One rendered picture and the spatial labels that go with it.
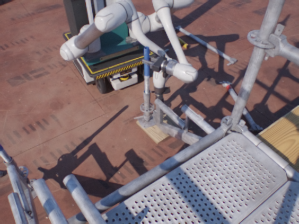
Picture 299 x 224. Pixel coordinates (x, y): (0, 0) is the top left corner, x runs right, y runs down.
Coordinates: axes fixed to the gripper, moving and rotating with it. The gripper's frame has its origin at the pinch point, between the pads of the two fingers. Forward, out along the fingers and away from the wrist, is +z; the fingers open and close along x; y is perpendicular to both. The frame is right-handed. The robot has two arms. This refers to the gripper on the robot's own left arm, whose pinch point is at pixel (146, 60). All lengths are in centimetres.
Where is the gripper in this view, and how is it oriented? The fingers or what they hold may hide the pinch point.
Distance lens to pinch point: 181.5
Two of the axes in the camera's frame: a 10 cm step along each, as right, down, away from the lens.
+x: -4.9, 6.3, -6.0
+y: 0.0, -6.9, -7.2
